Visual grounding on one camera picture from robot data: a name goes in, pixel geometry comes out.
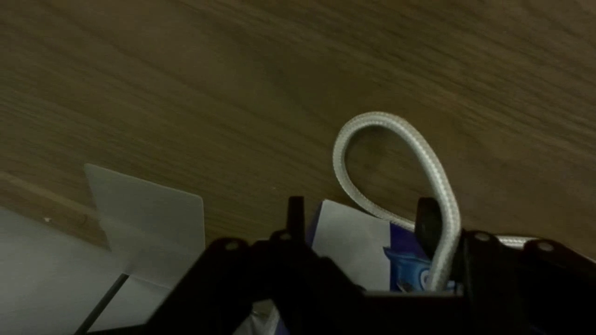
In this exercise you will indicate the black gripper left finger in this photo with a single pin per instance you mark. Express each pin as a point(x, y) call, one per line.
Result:
point(297, 216)

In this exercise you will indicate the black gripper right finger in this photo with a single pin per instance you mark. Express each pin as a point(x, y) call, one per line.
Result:
point(429, 224)

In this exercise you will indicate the blue cardboard snack box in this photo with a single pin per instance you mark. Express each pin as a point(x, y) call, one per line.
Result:
point(351, 248)

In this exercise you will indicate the white paper sheet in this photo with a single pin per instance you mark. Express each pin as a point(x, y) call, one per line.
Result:
point(155, 229)

